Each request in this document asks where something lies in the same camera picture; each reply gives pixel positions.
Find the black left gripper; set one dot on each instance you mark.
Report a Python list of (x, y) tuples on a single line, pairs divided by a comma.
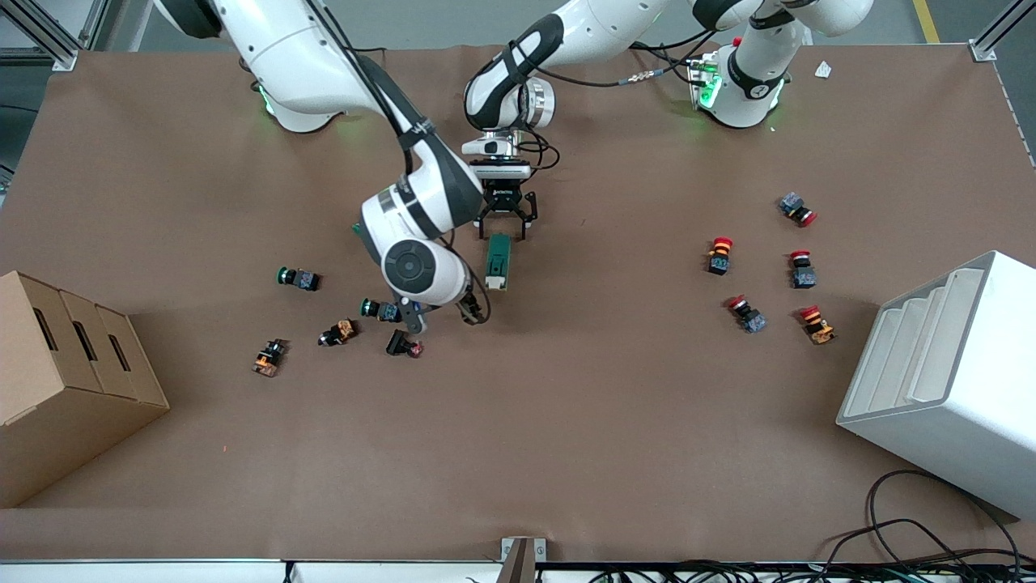
[(503, 197)]

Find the green load switch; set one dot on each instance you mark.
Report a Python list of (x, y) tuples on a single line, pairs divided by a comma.
[(498, 263)]

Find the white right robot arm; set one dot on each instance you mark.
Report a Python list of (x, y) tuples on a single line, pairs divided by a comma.
[(283, 57)]

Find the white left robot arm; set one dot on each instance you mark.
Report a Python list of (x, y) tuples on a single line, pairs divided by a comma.
[(599, 32)]

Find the black button red contact block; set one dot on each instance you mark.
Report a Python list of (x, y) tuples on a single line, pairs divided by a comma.
[(399, 344)]

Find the black button orange contact block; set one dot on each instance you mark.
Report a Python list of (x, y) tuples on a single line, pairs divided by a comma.
[(340, 331), (269, 358)]

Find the brown table mat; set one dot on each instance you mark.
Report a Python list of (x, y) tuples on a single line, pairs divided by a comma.
[(566, 421)]

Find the red button orange contact block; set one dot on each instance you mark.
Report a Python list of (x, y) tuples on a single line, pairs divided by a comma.
[(719, 257), (817, 325)]

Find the red button blue contact block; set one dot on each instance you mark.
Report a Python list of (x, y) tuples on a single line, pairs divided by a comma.
[(804, 275), (748, 316), (796, 207)]

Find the white paper scrap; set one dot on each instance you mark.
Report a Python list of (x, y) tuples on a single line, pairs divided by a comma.
[(823, 70)]

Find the brown cardboard box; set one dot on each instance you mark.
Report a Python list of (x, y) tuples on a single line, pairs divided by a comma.
[(73, 421)]

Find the white stepped storage rack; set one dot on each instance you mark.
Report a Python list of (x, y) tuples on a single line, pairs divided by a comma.
[(955, 389)]

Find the aluminium camera mount post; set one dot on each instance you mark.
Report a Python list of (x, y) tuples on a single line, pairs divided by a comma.
[(523, 559)]

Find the aluminium frame profile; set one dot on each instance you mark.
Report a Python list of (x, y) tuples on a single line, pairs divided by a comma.
[(991, 42), (57, 50)]

